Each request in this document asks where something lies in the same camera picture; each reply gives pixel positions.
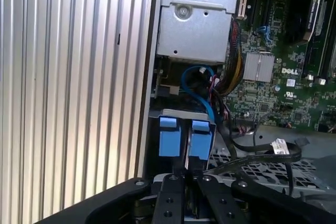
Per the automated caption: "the black yellow power cable bundle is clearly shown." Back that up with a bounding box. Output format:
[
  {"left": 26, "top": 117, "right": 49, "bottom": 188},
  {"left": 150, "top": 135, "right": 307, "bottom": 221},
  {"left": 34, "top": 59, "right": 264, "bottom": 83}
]
[{"left": 222, "top": 20, "right": 245, "bottom": 96}]

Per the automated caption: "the black graphics card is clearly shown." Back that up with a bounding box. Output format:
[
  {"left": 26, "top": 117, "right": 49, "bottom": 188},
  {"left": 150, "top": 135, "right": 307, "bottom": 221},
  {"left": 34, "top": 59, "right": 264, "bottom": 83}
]
[{"left": 285, "top": 0, "right": 336, "bottom": 44}]

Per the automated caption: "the black open PC case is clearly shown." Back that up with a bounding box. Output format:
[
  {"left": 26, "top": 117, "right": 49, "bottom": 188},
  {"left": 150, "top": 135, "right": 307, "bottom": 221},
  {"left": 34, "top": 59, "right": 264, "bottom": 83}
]
[{"left": 132, "top": 0, "right": 336, "bottom": 196}]

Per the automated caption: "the silver chipset heatsink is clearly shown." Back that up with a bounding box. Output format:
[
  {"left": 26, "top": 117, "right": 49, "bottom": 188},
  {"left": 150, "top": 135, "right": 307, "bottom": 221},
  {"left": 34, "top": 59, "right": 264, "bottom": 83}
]
[{"left": 243, "top": 52, "right": 276, "bottom": 83}]

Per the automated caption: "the grey metal disk bay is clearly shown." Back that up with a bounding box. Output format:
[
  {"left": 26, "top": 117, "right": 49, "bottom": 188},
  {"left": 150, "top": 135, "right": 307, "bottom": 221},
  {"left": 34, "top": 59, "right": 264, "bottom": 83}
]
[{"left": 148, "top": 108, "right": 218, "bottom": 175}]

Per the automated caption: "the hard disk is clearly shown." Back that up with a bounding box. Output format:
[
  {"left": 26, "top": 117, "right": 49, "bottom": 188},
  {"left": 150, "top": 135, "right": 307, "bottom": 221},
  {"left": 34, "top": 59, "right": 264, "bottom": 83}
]
[{"left": 158, "top": 114, "right": 212, "bottom": 169}]

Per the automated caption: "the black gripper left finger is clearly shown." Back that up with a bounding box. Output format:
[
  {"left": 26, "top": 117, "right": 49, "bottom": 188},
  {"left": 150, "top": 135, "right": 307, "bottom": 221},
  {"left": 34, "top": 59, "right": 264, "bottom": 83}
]
[{"left": 34, "top": 155, "right": 190, "bottom": 224}]

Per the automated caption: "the black disk wire white label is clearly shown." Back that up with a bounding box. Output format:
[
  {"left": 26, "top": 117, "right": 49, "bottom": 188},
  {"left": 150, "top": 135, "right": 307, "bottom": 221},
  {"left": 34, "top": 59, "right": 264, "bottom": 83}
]
[{"left": 209, "top": 137, "right": 302, "bottom": 176}]

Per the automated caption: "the blue disk wire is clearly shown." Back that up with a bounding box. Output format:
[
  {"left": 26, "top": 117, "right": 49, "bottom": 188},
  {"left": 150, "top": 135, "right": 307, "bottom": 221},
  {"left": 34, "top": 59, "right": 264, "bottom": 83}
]
[{"left": 182, "top": 65, "right": 216, "bottom": 124}]

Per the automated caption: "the green motherboard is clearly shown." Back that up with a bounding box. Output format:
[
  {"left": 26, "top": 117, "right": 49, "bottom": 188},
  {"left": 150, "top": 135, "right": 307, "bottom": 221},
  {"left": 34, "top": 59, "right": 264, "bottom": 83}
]
[{"left": 228, "top": 0, "right": 336, "bottom": 133}]

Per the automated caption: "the grey power supply unit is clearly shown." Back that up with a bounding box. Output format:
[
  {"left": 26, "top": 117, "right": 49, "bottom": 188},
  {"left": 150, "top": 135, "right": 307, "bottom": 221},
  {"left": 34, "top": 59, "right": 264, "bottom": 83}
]
[{"left": 155, "top": 0, "right": 242, "bottom": 65}]

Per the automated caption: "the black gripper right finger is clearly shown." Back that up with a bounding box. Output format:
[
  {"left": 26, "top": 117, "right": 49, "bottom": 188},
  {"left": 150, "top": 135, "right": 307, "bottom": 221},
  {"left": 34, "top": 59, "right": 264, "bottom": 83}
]
[{"left": 189, "top": 157, "right": 336, "bottom": 224}]

